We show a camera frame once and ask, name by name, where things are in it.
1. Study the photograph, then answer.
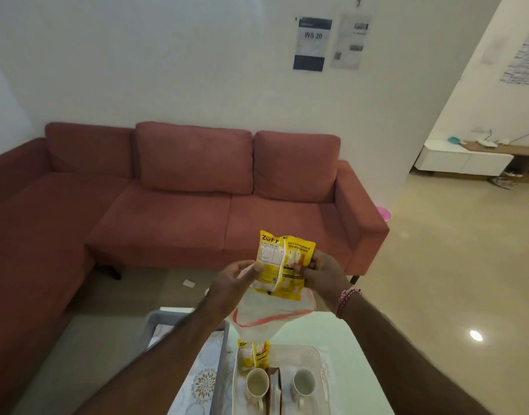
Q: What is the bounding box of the pink thread bracelet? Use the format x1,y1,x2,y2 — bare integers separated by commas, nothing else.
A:
335,287,362,320

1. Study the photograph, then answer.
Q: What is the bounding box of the small yellow food packet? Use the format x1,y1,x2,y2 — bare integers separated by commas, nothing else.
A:
237,339,271,371

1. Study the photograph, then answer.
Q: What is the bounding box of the cream ceramic cup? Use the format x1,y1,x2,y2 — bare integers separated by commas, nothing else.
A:
245,367,271,411
290,368,318,410

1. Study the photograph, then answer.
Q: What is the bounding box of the handwritten white wall paper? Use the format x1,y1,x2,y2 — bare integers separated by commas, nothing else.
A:
500,27,529,87

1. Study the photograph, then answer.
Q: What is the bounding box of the brown packet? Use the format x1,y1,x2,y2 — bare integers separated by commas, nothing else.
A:
264,366,284,415

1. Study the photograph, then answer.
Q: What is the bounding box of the white printed paper sheet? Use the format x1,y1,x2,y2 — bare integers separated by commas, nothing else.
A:
330,14,373,70

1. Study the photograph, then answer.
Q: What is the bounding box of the wooden low shelf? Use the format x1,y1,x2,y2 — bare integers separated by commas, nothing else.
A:
460,142,529,184

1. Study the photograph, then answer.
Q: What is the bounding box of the person's left hand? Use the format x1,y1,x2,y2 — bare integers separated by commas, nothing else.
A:
205,259,265,318

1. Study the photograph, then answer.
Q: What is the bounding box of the large yellow food packet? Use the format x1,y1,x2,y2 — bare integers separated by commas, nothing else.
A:
252,230,317,302

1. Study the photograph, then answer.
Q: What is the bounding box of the white floral patterned cloth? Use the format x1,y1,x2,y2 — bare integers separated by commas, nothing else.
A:
167,330,226,415

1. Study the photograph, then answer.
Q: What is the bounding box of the white plastic tray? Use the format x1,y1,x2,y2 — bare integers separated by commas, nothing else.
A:
232,344,330,415

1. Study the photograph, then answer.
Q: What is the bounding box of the dark blue and white poster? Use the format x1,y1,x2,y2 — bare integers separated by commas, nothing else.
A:
293,17,333,72

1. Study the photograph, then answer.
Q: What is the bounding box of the red fabric corner sofa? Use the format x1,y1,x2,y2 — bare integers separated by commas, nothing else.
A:
0,122,391,415

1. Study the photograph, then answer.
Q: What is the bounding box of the person's right forearm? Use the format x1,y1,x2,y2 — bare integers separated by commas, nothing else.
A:
339,293,494,415

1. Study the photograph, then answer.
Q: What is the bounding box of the person's left forearm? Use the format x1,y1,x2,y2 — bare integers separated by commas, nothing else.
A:
73,298,231,415

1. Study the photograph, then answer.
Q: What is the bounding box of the square red back cushion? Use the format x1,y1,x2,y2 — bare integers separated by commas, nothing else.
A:
253,131,342,204

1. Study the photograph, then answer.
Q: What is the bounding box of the thin dark cable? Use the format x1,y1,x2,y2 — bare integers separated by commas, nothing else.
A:
484,127,529,146

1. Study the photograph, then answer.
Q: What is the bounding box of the wide red back cushion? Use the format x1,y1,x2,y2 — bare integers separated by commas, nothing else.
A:
134,122,254,196

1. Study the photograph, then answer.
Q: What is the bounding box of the white low cabinet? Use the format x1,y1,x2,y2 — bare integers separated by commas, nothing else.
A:
414,139,514,177

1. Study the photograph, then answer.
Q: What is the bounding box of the person's right hand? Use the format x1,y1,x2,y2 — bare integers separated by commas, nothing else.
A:
291,249,354,314

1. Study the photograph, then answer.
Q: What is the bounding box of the narrow red back cushion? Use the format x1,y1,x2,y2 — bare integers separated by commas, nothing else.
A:
45,122,136,179

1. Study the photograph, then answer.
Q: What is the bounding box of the grey plastic basket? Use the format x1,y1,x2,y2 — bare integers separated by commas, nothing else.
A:
144,310,231,415

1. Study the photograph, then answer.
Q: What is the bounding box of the clear zip bag red edge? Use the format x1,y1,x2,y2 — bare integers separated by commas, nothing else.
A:
229,263,318,342

